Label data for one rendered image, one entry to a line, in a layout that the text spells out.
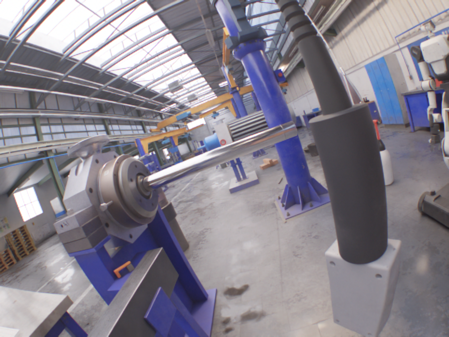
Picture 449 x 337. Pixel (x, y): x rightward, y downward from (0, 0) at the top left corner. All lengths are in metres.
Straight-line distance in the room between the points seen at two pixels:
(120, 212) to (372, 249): 0.89
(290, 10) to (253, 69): 2.35
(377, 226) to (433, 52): 1.61
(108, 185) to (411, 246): 1.95
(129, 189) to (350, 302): 0.86
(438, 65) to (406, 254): 1.33
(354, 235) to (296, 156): 2.32
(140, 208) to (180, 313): 0.48
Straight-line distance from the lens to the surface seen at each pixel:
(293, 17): 0.15
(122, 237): 1.02
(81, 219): 0.87
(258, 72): 2.47
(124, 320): 0.56
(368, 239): 0.16
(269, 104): 2.41
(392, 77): 5.46
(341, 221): 0.15
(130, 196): 0.91
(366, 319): 0.24
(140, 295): 0.62
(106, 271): 0.91
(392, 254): 0.18
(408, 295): 1.44
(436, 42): 1.68
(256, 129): 4.35
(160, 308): 0.67
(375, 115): 6.83
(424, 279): 1.53
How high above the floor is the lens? 1.15
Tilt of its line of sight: 8 degrees down
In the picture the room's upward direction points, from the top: 21 degrees counter-clockwise
